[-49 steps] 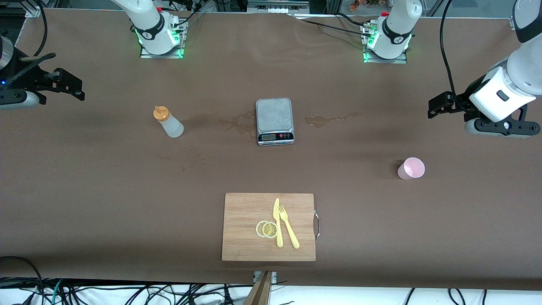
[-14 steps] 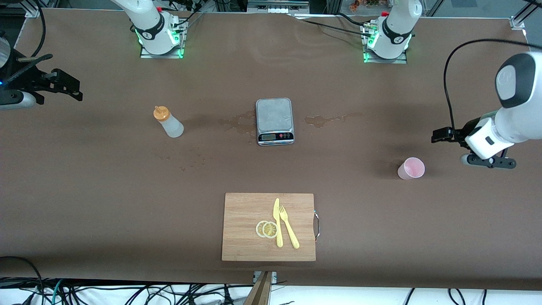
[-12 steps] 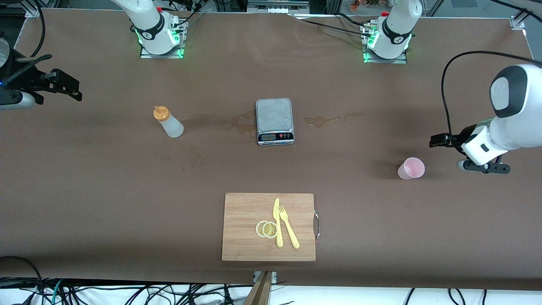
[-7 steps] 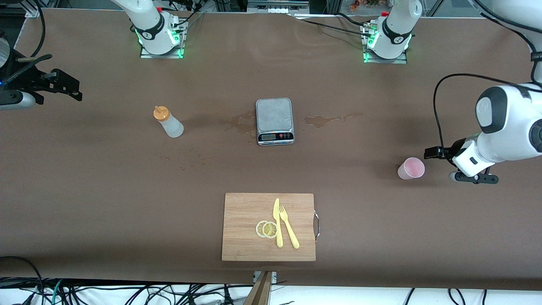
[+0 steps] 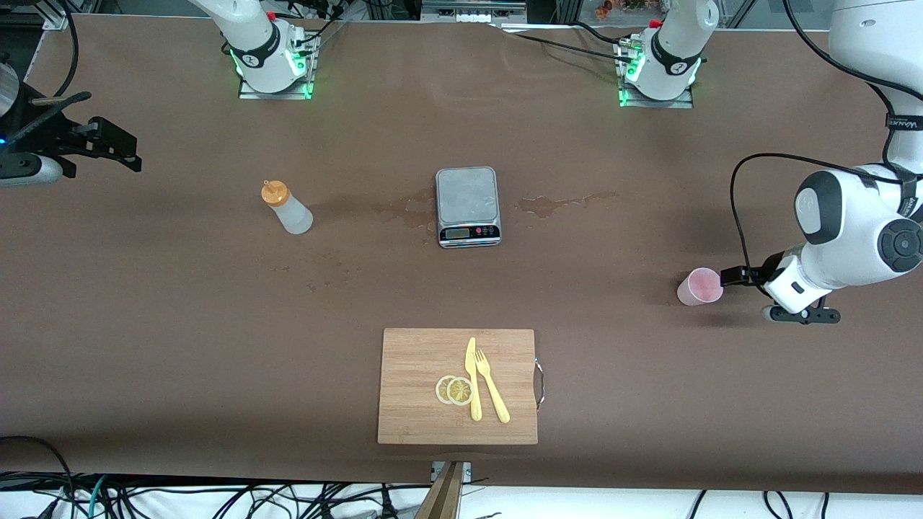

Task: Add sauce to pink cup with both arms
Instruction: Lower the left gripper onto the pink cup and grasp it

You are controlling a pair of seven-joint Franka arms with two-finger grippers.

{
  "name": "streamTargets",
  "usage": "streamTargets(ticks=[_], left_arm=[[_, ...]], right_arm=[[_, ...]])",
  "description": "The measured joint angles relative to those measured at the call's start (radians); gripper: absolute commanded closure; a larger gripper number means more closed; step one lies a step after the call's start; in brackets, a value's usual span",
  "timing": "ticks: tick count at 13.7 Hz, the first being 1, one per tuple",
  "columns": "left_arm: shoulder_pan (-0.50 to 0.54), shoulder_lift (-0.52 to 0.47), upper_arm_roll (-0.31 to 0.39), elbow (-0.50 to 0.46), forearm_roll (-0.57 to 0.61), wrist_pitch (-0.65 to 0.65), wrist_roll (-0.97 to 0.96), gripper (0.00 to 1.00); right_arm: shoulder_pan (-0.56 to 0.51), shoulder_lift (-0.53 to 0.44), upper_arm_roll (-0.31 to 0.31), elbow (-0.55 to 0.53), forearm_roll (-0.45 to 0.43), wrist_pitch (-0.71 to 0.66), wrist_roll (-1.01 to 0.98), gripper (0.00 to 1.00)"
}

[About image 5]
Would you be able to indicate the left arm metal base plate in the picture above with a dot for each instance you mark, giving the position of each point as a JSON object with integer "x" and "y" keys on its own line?
{"x": 652, "y": 103}

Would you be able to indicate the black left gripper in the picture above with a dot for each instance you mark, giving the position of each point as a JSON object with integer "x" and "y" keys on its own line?
{"x": 758, "y": 274}

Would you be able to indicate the pink plastic cup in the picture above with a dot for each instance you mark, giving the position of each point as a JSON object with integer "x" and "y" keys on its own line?
{"x": 699, "y": 288}

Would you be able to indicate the bamboo cutting board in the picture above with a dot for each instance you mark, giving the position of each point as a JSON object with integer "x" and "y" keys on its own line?
{"x": 418, "y": 404}

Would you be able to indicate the lemon slice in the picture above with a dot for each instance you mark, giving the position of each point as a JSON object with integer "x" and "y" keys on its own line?
{"x": 460, "y": 391}
{"x": 440, "y": 390}

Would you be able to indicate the white power strip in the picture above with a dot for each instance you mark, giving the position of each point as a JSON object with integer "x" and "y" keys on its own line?
{"x": 472, "y": 14}

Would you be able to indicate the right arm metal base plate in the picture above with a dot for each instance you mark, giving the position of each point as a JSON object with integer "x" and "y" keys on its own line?
{"x": 277, "y": 94}

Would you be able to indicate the aluminium frame profile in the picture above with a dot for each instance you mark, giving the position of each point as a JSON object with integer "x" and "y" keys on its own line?
{"x": 58, "y": 18}

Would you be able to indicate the metal table bracket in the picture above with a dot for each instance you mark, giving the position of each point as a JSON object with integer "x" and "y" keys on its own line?
{"x": 466, "y": 472}

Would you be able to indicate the wooden post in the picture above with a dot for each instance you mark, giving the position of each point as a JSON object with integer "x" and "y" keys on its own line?
{"x": 443, "y": 497}

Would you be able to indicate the yellow plastic knife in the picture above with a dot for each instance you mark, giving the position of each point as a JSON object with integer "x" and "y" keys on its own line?
{"x": 475, "y": 404}

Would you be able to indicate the silver digital kitchen scale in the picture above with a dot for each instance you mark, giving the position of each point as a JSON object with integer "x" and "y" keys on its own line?
{"x": 465, "y": 194}

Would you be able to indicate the yellow plastic fork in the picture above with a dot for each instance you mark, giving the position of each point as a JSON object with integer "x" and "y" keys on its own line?
{"x": 497, "y": 404}

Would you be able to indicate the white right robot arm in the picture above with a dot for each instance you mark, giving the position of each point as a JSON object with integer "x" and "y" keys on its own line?
{"x": 252, "y": 43}

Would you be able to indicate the translucent sauce bottle orange cap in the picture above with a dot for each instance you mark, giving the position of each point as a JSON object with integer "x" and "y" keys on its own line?
{"x": 292, "y": 216}

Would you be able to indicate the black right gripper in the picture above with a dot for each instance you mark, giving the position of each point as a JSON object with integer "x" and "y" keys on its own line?
{"x": 52, "y": 137}

